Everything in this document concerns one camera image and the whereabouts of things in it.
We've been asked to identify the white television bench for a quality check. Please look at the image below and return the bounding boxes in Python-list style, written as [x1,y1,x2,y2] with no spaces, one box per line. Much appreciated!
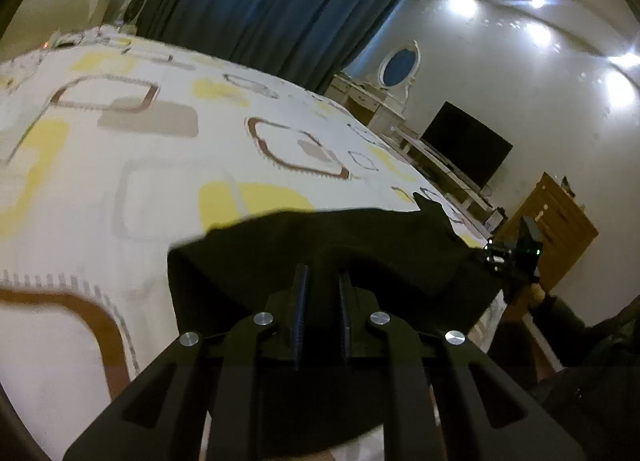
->
[387,126,506,235]

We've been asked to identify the person right hand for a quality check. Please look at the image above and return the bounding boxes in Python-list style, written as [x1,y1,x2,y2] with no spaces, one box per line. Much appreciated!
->
[520,283,547,311]

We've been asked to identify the black pants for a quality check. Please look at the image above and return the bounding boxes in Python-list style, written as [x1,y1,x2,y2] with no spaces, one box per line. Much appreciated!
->
[167,191,501,457]

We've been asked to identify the black flat television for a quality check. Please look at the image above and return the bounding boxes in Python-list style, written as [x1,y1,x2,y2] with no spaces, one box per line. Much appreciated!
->
[420,102,513,188]

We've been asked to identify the white patterned bed cover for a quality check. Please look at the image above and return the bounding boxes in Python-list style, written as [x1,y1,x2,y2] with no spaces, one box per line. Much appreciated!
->
[0,26,504,461]

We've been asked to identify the person right forearm dark sleeve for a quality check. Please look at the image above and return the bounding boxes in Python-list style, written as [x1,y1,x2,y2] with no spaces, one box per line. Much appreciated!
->
[488,293,639,460]

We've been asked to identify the brown wooden drawer cabinet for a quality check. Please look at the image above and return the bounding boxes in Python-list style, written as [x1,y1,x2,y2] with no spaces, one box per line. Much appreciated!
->
[495,173,599,292]

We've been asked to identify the dark blue curtain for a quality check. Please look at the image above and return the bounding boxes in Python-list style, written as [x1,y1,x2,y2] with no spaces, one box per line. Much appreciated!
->
[138,0,401,94]

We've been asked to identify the white oval vanity mirror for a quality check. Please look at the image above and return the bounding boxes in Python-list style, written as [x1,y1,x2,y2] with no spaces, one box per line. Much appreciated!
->
[376,39,421,103]

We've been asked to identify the white dressing table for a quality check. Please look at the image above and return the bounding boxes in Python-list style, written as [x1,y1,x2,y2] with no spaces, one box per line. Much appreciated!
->
[324,73,406,136]

